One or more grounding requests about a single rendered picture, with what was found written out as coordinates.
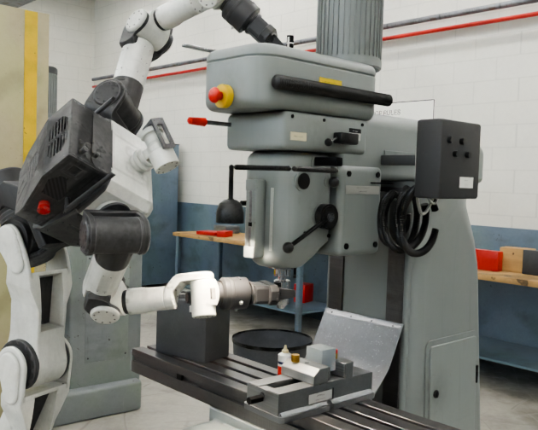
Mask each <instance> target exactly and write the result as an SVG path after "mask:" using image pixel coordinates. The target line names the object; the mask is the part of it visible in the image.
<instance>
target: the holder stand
mask: <svg viewBox="0 0 538 430"><path fill-rule="evenodd" d="M186 291H190V290H182V291H181V292H180V294H179V295H178V307H177V309H172V310H164V311H157V314H156V351H157V352H163V353H166V354H170V355H174V356H177V357H183V358H187V359H190V360H194V361H197V362H201V363H207V362H211V361H213V360H216V359H219V358H222V357H227V356H229V332H230V310H221V309H220V308H219V306H218V305H217V306H216V317H210V318H202V319H201V318H197V319H195V318H193V317H192V311H191V304H186V302H185V293H186Z"/></svg>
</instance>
